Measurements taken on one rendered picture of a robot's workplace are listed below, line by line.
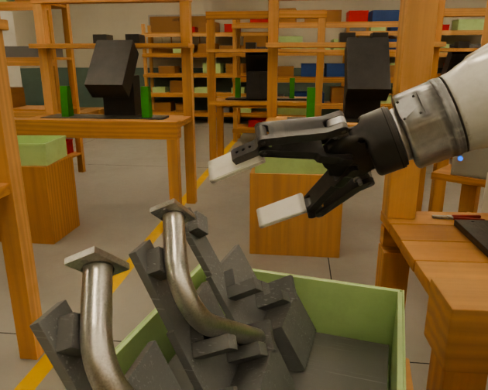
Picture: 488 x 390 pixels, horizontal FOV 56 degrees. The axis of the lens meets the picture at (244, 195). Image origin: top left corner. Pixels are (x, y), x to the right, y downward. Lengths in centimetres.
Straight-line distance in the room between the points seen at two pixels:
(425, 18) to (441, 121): 100
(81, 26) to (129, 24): 121
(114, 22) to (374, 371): 1149
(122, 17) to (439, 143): 1156
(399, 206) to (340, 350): 74
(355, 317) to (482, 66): 57
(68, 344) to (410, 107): 42
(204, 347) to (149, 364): 9
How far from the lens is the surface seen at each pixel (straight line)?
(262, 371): 73
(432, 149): 52
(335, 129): 50
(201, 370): 67
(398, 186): 154
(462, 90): 52
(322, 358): 90
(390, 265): 163
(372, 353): 94
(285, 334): 83
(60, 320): 50
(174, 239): 60
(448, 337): 106
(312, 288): 93
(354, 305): 94
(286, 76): 805
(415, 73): 150
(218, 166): 53
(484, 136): 53
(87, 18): 1229
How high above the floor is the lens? 137
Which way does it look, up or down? 16 degrees down
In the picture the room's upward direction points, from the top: straight up
